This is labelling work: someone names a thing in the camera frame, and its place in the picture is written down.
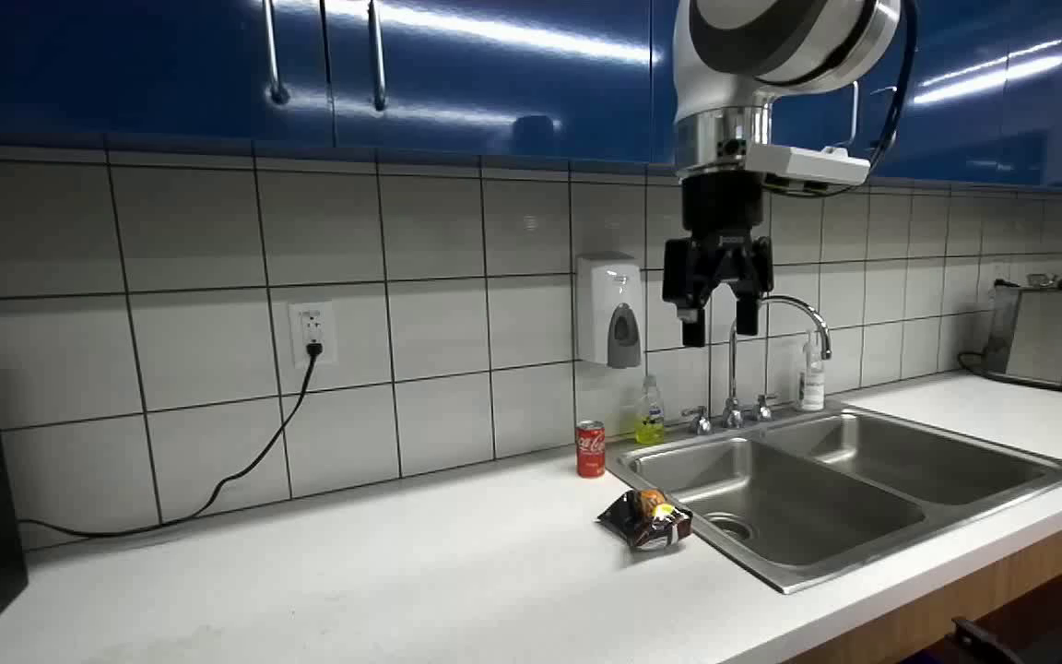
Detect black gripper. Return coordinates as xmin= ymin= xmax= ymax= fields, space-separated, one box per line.
xmin=665 ymin=170 xmax=774 ymax=347

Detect black chips packet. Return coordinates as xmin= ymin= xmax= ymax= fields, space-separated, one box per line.
xmin=601 ymin=486 xmax=693 ymax=555

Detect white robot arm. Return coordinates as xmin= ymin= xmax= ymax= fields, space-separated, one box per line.
xmin=665 ymin=0 xmax=913 ymax=347

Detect stainless steel double sink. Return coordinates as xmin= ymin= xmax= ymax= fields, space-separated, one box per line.
xmin=611 ymin=411 xmax=1062 ymax=594

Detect chrome gooseneck faucet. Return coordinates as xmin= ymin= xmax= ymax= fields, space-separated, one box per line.
xmin=709 ymin=290 xmax=832 ymax=428

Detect clear hand soap bottle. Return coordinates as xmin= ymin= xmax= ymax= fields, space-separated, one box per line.
xmin=800 ymin=341 xmax=825 ymax=411

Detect green dish soap bottle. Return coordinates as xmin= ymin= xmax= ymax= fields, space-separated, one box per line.
xmin=630 ymin=375 xmax=668 ymax=448

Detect red soda can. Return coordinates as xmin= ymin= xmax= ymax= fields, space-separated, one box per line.
xmin=574 ymin=422 xmax=606 ymax=481

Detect blue upper cabinets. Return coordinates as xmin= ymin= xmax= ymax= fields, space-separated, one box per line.
xmin=0 ymin=0 xmax=1062 ymax=187

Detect white wall soap dispenser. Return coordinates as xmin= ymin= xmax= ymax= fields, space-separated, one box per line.
xmin=574 ymin=259 xmax=644 ymax=370

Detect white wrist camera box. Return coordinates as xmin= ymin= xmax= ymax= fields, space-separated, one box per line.
xmin=746 ymin=145 xmax=869 ymax=186

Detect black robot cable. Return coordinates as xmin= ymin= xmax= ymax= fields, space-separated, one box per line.
xmin=770 ymin=0 xmax=920 ymax=204

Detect black power cable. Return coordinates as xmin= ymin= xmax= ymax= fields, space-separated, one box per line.
xmin=19 ymin=341 xmax=328 ymax=544

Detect white wall outlet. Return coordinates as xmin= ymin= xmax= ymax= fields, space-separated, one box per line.
xmin=290 ymin=301 xmax=335 ymax=360

